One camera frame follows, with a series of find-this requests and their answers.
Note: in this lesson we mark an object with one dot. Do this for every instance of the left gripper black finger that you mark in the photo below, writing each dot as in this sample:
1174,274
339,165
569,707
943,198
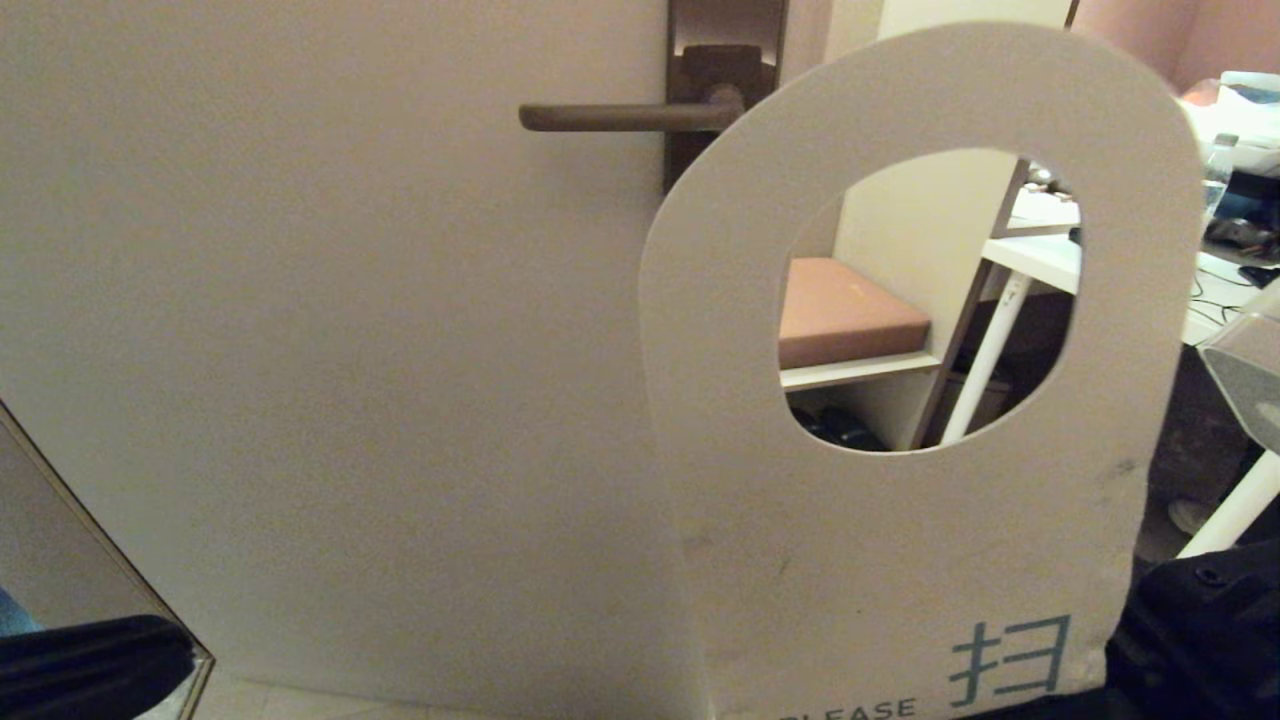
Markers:
80,695
100,640

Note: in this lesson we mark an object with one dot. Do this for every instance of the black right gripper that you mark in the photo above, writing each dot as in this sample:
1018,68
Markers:
1210,650

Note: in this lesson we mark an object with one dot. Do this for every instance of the white door hanger sign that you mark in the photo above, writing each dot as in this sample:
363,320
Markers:
900,550

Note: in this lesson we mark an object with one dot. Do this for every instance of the beige wooden door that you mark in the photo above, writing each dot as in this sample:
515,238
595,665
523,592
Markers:
350,350

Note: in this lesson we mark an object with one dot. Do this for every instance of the bronze door lock plate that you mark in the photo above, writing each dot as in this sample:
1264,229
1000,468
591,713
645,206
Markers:
725,25

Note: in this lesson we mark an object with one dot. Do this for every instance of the white sneaker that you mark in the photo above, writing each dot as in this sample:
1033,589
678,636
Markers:
1190,517

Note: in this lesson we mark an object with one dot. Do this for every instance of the grey waste bin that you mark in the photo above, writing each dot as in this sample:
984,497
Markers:
998,400

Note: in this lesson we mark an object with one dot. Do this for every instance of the black flat gadget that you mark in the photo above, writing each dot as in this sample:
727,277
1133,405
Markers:
1262,275

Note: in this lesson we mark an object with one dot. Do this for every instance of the white table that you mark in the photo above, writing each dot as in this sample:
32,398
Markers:
1040,262

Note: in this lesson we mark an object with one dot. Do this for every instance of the blue suitcase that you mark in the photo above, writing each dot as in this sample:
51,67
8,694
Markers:
1245,205

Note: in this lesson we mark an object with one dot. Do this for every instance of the clear plastic water bottle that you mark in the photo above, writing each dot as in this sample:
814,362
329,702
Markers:
1216,175

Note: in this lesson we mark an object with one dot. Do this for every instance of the white shelf cabinet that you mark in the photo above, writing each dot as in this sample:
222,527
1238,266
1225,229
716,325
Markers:
900,220

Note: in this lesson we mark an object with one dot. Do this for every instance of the white plastic bag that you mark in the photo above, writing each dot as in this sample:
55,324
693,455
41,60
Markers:
1240,110

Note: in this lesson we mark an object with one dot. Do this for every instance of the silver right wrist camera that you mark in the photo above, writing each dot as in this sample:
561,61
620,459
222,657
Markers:
1250,390

